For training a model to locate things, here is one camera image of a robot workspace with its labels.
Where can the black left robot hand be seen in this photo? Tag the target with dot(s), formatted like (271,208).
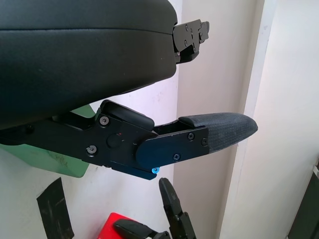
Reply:
(74,49)

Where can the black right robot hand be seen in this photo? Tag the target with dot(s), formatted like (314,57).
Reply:
(179,224)

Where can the red wooden block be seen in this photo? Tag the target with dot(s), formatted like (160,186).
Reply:
(107,229)

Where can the green wooden block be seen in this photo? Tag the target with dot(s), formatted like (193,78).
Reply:
(37,159)

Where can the black tape strip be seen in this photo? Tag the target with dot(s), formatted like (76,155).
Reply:
(54,211)

